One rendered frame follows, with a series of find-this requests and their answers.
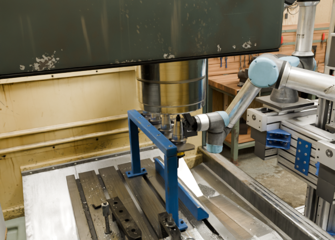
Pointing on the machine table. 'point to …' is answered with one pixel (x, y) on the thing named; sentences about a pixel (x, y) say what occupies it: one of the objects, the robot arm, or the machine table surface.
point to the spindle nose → (171, 87)
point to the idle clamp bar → (118, 214)
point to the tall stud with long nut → (106, 216)
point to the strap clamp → (164, 217)
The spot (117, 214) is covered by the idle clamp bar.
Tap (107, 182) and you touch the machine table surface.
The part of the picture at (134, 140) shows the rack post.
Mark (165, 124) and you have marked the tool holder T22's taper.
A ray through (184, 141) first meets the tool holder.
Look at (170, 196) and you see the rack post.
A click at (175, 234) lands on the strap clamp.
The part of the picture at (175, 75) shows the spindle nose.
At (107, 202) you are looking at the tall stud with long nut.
